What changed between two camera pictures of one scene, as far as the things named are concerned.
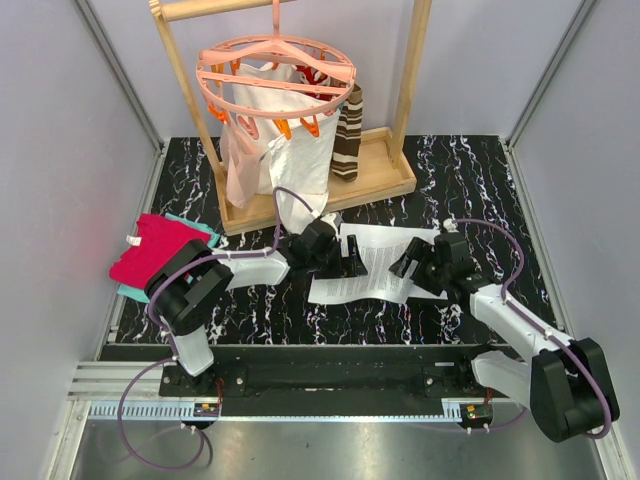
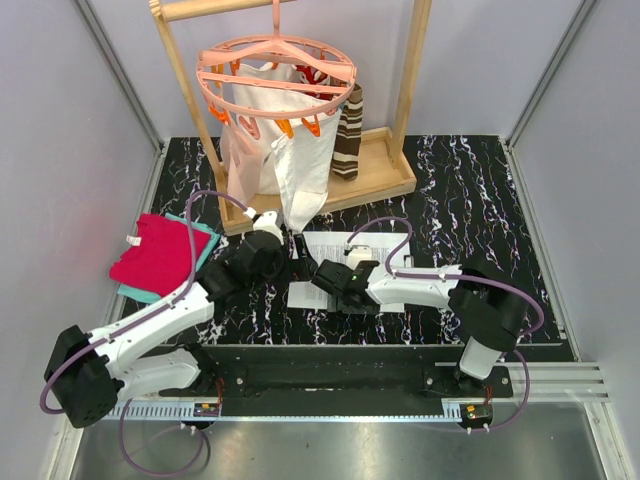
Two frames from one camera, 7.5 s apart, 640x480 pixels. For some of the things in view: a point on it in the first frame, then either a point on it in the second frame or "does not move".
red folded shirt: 153,243 does not move
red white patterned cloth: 310,76 does not move
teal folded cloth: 141,295 does not move
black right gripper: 421,251 -> 336,302
